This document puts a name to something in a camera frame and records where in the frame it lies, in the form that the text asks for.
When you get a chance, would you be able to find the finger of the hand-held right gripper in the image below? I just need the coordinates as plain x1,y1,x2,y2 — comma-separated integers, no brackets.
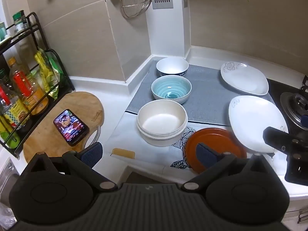
263,126,293,153

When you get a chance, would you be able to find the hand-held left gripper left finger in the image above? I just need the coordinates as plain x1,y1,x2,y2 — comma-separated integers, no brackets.
22,141,119,193

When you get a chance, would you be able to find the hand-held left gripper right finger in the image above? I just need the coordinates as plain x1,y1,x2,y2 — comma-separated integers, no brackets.
180,143,281,193

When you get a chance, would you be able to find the orange plate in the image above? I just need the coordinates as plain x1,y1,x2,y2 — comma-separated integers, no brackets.
186,128,247,174

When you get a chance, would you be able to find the white plate with small print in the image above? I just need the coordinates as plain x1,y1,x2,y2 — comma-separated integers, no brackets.
228,95,289,153

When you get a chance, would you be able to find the cream bowl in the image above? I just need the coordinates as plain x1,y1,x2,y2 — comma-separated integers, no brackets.
137,100,188,147

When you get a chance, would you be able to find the white plate with large flower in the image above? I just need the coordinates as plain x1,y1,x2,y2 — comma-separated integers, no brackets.
221,61,269,96

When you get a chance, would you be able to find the teal spiral bowl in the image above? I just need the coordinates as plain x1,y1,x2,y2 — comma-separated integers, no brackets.
151,75,192,104

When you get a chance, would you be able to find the white bowl with blue pattern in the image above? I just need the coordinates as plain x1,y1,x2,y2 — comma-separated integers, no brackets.
156,57,189,78

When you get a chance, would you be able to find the black smartphone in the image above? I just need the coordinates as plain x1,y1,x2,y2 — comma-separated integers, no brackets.
53,109,90,147

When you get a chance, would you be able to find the white leaf-patterned cloth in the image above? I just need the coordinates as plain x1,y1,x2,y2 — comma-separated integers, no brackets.
102,112,287,183

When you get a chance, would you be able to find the metal stove burner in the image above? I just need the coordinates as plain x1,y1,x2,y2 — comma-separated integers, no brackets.
280,92,308,129

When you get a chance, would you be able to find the wooden cutting board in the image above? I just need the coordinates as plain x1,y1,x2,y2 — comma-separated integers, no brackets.
23,91,104,164

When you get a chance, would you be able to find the grey mat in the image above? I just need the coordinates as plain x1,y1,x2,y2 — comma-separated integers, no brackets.
125,60,277,127

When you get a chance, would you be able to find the green bottle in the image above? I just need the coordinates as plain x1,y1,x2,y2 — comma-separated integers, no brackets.
0,115,21,150

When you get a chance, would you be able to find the steel sink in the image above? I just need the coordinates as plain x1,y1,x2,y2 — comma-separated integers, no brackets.
0,157,20,208

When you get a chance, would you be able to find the red-capped chequered bottle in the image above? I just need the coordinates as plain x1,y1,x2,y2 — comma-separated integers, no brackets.
0,84,30,128

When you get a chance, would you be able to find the yellow packet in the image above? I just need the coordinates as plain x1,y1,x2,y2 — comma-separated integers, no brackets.
34,49,60,98

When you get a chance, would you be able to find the green packet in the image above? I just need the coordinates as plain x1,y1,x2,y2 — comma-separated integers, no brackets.
46,50,65,79

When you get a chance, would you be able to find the oil bottle with red label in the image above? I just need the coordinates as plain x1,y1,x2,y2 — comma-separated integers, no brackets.
7,57,50,115

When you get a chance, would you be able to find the pale clear bottle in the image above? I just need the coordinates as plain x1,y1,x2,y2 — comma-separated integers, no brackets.
18,32,36,73

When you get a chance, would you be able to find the green-capped spice jar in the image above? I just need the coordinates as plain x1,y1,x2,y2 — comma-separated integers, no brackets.
13,10,28,33

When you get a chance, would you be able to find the metal drawer handle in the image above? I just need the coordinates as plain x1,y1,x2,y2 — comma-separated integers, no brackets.
297,209,308,224

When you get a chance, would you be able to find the black wire rack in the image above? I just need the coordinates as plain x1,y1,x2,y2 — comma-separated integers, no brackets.
0,12,75,159

